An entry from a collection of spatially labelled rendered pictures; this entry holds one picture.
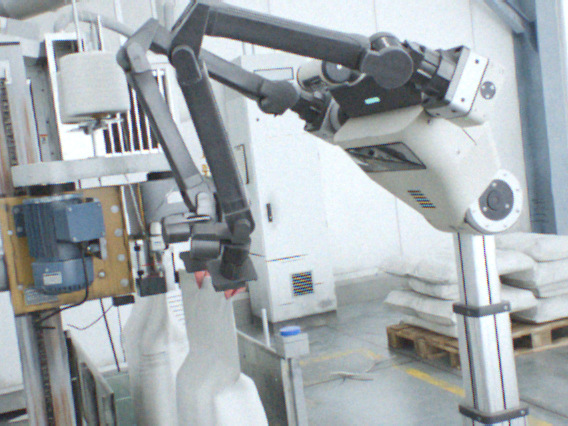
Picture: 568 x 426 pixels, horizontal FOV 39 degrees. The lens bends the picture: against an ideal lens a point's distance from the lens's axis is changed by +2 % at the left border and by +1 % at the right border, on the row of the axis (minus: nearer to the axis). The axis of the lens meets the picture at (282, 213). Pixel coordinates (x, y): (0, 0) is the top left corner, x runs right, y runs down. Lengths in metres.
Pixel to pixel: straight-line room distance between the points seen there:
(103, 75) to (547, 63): 6.05
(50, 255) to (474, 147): 1.06
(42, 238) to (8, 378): 3.06
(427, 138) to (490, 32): 6.23
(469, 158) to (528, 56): 6.28
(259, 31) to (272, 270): 4.71
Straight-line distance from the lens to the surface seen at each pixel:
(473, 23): 7.80
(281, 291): 6.13
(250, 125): 6.02
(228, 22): 1.45
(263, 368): 2.73
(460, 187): 1.78
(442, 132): 1.70
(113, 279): 2.29
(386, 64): 1.49
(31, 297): 2.26
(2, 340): 5.04
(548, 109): 7.72
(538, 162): 7.99
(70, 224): 1.99
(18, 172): 2.08
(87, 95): 2.09
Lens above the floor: 1.36
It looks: 4 degrees down
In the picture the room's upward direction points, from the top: 7 degrees counter-clockwise
